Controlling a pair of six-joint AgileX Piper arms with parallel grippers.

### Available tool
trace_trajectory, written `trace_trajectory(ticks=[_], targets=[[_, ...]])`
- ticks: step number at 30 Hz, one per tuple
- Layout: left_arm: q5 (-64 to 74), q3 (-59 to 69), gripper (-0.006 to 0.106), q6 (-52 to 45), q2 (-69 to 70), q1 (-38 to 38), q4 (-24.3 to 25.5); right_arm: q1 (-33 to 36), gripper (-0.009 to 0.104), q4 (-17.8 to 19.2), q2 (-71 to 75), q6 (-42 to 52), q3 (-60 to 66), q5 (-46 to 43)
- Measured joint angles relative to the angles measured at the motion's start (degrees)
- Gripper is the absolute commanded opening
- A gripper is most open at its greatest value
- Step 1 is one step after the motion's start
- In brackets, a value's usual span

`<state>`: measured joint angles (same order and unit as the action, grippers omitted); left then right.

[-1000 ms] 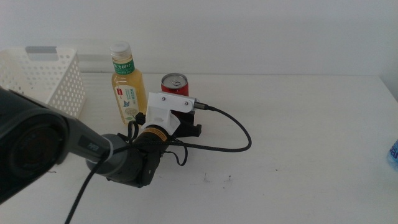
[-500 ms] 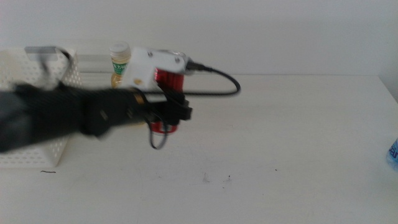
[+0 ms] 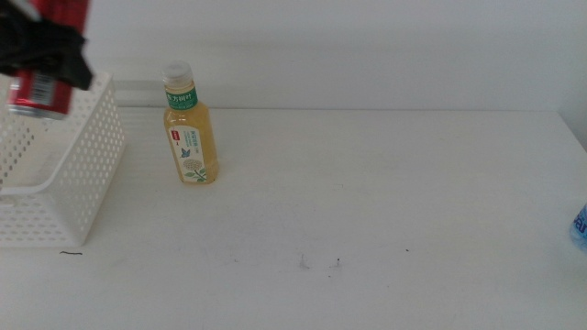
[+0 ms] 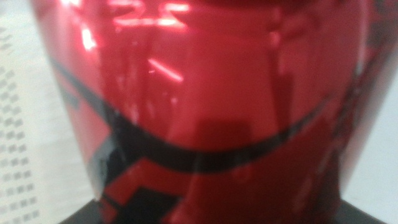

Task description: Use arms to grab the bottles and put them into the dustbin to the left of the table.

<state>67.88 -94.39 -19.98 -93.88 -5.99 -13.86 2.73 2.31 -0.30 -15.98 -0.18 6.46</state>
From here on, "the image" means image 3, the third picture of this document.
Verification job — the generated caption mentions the red drink can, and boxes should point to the red drink can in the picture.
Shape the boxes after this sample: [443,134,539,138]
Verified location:
[6,0,92,121]

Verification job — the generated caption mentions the yellow tea bottle green label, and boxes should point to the yellow tea bottle green label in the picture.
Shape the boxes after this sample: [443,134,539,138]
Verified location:
[161,59,220,185]

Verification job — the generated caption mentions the clear water bottle blue cap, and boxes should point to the clear water bottle blue cap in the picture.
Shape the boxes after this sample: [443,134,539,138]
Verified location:
[570,203,587,251]

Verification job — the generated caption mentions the white perforated plastic basket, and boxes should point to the white perforated plastic basket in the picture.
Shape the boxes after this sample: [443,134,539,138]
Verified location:
[0,71,126,248]

